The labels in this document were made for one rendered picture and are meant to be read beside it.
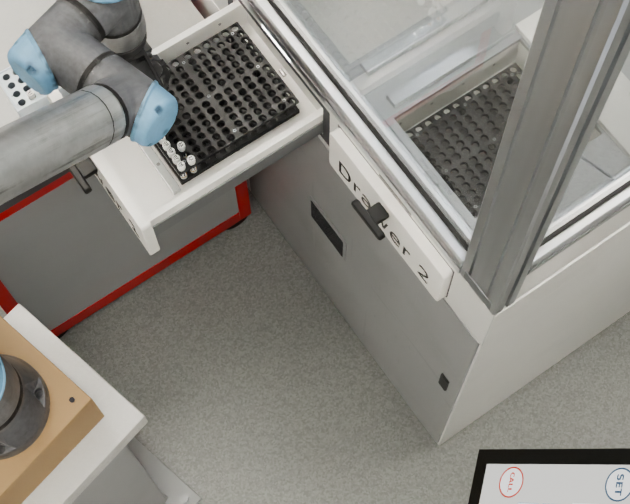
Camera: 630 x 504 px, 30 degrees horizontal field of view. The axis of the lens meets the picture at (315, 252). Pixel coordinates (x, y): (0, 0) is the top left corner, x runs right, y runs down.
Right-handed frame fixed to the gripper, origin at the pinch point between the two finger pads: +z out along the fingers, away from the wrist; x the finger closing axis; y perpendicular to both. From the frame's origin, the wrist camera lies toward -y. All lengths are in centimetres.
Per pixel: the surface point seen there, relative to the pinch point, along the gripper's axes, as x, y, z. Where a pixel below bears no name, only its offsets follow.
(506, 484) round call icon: -8, -76, -7
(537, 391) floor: -49, -58, 94
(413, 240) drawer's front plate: -20.9, -39.5, 1.7
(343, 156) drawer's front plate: -20.9, -21.8, 3.6
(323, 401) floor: -9, -33, 94
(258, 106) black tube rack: -15.2, -6.9, 4.2
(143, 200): 7.3, -7.4, 10.4
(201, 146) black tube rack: -4.1, -7.6, 4.1
